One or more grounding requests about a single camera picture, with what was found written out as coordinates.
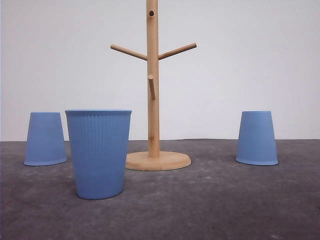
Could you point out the blue ribbed cup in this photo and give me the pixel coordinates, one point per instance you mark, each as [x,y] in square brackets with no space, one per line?
[99,144]

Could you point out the wooden mug tree stand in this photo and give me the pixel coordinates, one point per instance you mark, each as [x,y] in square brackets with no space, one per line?
[154,160]

